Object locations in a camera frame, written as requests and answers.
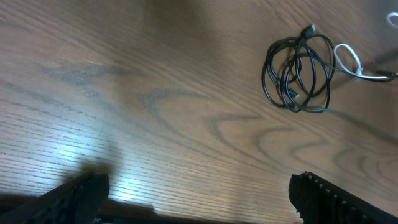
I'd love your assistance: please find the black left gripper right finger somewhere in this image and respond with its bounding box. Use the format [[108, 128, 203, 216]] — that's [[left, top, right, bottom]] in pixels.
[[289, 172, 397, 224]]

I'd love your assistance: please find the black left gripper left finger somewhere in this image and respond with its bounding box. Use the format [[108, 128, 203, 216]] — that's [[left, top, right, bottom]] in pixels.
[[1, 172, 110, 224]]

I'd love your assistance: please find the black usb cable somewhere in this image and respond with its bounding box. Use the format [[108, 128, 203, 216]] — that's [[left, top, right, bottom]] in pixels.
[[261, 24, 398, 113]]

